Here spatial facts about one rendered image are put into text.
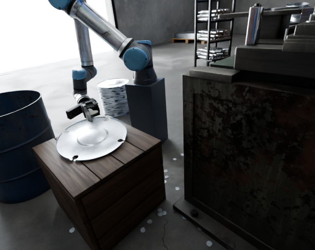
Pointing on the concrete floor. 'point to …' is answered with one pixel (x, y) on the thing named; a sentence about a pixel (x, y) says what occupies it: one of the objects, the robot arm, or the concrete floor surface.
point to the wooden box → (107, 187)
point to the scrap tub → (18, 145)
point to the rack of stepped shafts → (206, 16)
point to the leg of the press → (252, 161)
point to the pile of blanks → (114, 101)
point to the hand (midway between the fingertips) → (90, 121)
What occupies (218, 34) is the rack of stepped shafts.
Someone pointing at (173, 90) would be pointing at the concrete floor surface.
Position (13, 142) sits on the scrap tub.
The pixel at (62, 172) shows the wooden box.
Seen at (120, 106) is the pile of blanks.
